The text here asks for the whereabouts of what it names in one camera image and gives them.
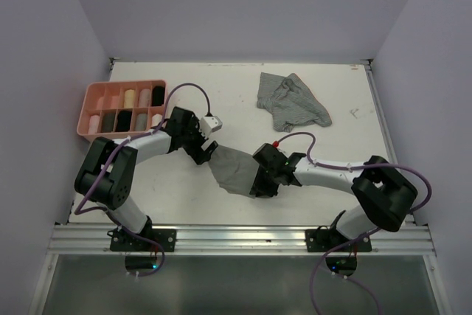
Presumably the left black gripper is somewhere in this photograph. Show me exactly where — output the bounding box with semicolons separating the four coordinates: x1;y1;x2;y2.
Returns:
181;117;217;164

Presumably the plain grey underwear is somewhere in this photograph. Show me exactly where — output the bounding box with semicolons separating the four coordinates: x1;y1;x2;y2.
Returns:
208;145;259;198

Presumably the beige navy-trimmed underwear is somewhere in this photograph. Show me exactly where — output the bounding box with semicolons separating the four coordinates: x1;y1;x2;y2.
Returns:
123;89;136;108

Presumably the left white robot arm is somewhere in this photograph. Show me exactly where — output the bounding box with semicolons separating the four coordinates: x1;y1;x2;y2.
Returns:
74;107;223;251

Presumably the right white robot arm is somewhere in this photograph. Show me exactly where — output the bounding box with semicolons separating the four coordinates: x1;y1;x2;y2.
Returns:
251;143;417;251

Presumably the grey striped underwear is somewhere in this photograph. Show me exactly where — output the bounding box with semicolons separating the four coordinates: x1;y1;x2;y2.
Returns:
256;72;333;133

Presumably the white rolled cloth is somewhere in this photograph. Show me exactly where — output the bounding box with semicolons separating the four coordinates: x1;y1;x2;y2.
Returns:
150;114;162;127

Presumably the grey rolled cloth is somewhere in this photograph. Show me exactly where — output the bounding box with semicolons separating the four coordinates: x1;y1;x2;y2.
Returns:
134;113;148;131

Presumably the black rolled cloth back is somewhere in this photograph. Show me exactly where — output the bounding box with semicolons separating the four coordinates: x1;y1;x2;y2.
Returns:
151;86;165;107

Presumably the black rolled cloth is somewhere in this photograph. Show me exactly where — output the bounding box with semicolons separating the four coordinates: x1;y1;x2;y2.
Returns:
115;110;132;132
151;86;165;107

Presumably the beige rolled cloth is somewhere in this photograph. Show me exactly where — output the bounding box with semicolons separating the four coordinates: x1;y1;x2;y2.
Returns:
138;89;151;108

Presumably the black rolled cloth front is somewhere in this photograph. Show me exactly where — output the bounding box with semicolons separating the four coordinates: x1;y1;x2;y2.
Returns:
115;110;132;132

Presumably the pink divided storage tray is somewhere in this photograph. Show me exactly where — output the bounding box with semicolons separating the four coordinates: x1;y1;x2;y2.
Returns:
77;80;170;142

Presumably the olive rolled cloth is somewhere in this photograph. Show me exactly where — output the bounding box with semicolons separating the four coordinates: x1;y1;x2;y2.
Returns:
101;112;115;133

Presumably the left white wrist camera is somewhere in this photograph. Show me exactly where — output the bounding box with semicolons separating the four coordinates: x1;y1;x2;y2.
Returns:
199;116;223;138

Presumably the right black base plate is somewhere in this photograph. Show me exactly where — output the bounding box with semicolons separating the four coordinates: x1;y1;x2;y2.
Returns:
305;226;372;252

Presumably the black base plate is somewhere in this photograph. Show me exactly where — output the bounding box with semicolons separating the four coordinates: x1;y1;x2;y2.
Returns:
305;226;372;252
107;228;176;252

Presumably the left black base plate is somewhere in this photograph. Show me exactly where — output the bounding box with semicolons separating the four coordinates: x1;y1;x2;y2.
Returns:
107;228;176;252

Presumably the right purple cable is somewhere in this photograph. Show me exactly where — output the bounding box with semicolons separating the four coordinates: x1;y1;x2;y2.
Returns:
277;131;432;315

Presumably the aluminium mounting rail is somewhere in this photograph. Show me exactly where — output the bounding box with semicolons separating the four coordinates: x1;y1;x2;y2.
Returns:
46;223;435;256

